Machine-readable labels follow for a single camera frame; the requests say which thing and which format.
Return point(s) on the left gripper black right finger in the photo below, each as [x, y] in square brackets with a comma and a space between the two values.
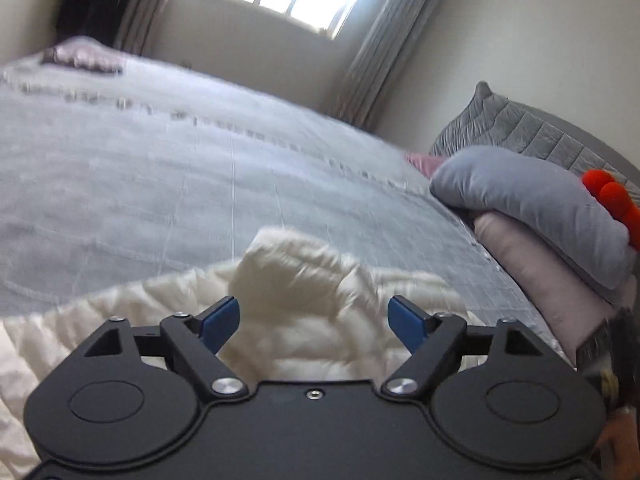
[497, 394]

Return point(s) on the grey checked bedspread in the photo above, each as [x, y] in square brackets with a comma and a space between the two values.
[113, 179]

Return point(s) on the grey quilted headboard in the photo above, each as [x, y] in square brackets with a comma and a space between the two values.
[491, 119]

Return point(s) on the right grey curtain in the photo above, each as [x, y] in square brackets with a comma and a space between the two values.
[379, 62]

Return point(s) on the red plush toy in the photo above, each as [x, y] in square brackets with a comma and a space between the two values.
[614, 197]

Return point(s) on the small patterned cloth on bed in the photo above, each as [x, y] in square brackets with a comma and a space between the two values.
[86, 54]

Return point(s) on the cream quilted puffer jacket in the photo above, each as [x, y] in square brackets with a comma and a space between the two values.
[307, 312]

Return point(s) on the grey curtain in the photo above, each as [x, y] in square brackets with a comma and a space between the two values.
[379, 62]
[138, 26]

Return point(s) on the grey folded blanket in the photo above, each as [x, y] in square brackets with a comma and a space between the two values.
[552, 202]

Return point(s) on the pink pillow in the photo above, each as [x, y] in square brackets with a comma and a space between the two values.
[571, 308]

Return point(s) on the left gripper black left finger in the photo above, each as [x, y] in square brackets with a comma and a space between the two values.
[127, 392]

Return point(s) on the left grey curtain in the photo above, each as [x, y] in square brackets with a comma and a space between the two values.
[138, 26]

